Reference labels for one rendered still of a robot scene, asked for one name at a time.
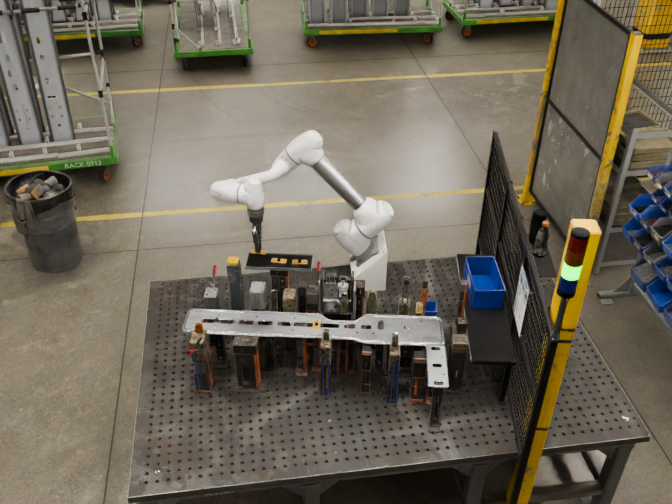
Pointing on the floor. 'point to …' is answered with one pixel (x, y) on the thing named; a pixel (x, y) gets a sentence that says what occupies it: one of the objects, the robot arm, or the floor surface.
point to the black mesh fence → (513, 303)
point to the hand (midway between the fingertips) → (258, 245)
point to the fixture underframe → (609, 479)
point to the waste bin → (46, 218)
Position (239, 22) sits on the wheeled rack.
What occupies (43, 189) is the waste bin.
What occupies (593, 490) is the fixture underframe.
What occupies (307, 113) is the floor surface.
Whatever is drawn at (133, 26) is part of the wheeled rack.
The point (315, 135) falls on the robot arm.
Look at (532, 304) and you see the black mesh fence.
